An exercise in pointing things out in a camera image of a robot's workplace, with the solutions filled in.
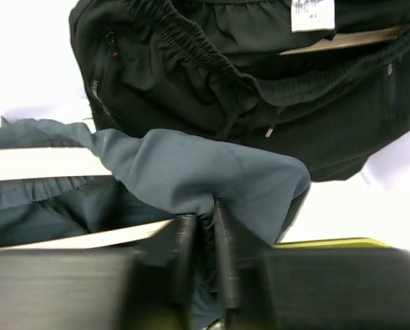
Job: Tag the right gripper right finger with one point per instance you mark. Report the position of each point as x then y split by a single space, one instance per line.
238 252

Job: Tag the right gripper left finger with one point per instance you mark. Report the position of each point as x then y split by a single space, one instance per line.
165 275

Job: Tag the dark teal shorts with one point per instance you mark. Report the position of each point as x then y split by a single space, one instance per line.
154 178

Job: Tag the beige wooden hanger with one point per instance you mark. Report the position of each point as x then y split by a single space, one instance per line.
342 41
32 163

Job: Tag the black shorts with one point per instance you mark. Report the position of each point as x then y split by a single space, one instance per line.
214 69

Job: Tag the olive green plastic basket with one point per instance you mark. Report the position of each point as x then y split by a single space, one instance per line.
360 242

